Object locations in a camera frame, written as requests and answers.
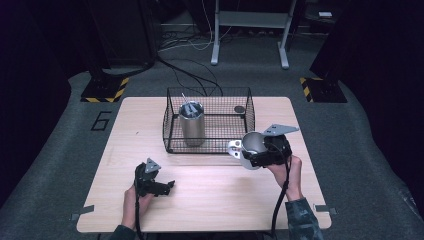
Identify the person's left hand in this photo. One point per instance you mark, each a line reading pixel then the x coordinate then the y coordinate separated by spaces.
pixel 130 210

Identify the black yellow striped base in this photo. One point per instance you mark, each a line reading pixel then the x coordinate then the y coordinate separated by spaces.
pixel 325 90
pixel 103 90

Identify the grey tape strip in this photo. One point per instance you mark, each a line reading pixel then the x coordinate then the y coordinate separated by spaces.
pixel 324 208
pixel 83 211

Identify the steel tumbler with lid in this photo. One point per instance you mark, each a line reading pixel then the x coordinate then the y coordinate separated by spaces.
pixel 192 130

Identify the clear straw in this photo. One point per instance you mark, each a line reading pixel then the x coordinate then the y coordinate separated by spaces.
pixel 184 98

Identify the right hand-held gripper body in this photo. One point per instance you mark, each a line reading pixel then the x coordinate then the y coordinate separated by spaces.
pixel 278 150

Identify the dark cabinet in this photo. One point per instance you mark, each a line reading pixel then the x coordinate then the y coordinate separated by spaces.
pixel 126 30

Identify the grey metal stand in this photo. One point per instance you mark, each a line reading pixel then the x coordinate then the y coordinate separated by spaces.
pixel 250 19

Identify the dark round disc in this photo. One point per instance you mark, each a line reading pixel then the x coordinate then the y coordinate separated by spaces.
pixel 239 109

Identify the small white box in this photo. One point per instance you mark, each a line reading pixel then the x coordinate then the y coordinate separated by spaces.
pixel 325 14

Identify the person's right hand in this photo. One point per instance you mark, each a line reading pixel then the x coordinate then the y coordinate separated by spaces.
pixel 293 176

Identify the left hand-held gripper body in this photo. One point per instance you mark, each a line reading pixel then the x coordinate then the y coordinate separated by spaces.
pixel 146 183

